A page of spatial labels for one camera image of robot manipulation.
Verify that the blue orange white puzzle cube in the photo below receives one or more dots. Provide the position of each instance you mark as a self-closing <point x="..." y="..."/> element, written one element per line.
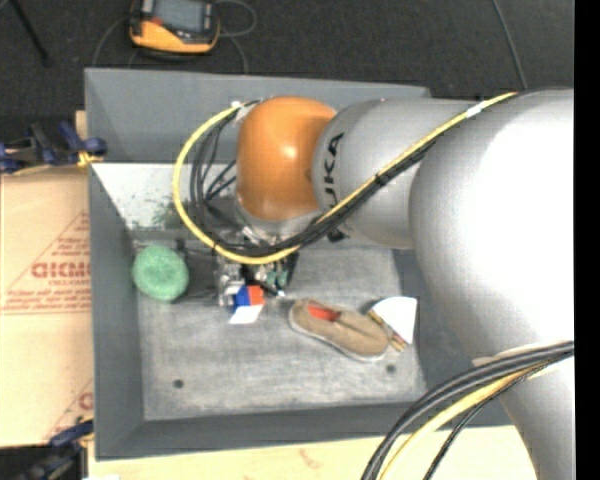
<point x="248" y="299"/>

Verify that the green foam ball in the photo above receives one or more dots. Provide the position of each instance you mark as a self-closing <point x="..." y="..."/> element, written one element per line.
<point x="160" y="273"/>

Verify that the grey metal bin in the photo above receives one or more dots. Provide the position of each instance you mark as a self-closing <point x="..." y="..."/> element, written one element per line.
<point x="260" y="373"/>

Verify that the tan slip-on shoe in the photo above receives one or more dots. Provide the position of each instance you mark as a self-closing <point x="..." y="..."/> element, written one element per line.
<point x="347" y="332"/>

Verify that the white paper fan wooden sticks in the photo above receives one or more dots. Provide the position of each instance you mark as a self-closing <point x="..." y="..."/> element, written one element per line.
<point x="399" y="315"/>

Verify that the brown cardboard board red print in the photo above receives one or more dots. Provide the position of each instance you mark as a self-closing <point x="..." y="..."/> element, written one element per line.
<point x="40" y="318"/>

